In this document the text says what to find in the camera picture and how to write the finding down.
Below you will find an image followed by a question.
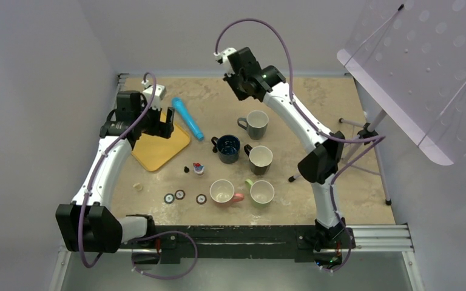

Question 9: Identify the grey mug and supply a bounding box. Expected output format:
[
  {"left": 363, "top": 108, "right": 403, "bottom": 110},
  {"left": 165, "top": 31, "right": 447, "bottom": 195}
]
[{"left": 237, "top": 110, "right": 269, "bottom": 140}]

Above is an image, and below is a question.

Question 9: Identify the dark blue mug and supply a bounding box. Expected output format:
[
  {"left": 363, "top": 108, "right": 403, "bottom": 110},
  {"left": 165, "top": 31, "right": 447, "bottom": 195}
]
[{"left": 211, "top": 135, "right": 241, "bottom": 164}]

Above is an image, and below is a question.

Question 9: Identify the black mug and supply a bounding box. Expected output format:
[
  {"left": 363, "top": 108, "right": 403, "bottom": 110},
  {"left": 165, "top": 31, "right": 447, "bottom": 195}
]
[{"left": 244, "top": 144, "right": 274, "bottom": 176}]

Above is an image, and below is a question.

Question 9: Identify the pink mug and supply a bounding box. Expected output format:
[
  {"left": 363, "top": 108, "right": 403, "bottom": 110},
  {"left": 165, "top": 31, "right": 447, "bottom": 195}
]
[{"left": 209, "top": 179, "right": 245, "bottom": 207}]

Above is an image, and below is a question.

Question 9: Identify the light green mug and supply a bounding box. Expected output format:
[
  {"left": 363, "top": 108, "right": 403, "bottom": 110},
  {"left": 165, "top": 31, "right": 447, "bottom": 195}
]
[{"left": 245, "top": 179, "right": 275, "bottom": 208}]

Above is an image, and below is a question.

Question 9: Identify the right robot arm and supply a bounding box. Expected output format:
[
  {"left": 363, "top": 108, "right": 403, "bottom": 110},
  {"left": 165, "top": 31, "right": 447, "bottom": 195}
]
[{"left": 214, "top": 47, "right": 345, "bottom": 247}]

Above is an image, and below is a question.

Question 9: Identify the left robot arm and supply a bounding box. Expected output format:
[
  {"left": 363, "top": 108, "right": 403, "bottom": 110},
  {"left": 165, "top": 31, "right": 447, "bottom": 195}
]
[{"left": 55, "top": 85, "right": 174, "bottom": 253}]

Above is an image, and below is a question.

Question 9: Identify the yellow tray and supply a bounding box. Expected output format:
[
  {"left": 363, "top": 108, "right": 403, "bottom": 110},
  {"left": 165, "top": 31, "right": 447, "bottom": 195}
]
[{"left": 132, "top": 123, "right": 191, "bottom": 172}]

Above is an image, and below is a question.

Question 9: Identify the blue plastic tube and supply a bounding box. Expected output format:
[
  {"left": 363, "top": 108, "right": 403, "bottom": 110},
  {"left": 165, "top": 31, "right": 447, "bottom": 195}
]
[{"left": 171, "top": 97, "right": 204, "bottom": 141}]

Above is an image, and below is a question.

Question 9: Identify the small cream cap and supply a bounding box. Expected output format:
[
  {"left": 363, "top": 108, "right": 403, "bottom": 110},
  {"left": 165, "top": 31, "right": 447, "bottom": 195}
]
[{"left": 133, "top": 183, "right": 143, "bottom": 191}]

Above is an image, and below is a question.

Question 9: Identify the right round token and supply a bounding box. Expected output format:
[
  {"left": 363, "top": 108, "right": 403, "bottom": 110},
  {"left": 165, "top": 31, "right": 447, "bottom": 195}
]
[{"left": 195, "top": 194, "right": 208, "bottom": 205}]

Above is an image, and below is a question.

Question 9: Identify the black base bar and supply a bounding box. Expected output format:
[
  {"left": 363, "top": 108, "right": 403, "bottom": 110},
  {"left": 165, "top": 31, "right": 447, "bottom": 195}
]
[{"left": 120, "top": 225, "right": 355, "bottom": 264}]

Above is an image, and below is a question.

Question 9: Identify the translucent perforated panel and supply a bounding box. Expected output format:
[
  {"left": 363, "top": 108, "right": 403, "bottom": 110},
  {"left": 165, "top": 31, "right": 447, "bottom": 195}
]
[{"left": 337, "top": 0, "right": 466, "bottom": 166}]

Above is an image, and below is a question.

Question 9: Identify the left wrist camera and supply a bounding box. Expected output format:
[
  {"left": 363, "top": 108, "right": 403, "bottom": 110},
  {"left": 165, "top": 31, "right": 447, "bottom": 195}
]
[{"left": 141, "top": 81, "right": 167, "bottom": 111}]

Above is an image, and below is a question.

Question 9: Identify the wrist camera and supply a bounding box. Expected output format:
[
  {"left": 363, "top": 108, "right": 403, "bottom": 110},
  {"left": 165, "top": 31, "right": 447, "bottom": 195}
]
[
  {"left": 214, "top": 47, "right": 237, "bottom": 64},
  {"left": 141, "top": 81, "right": 167, "bottom": 111}
]

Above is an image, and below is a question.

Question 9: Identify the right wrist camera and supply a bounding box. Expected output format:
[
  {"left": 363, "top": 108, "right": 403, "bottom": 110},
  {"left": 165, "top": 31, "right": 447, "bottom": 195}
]
[{"left": 214, "top": 47, "right": 237, "bottom": 64}]

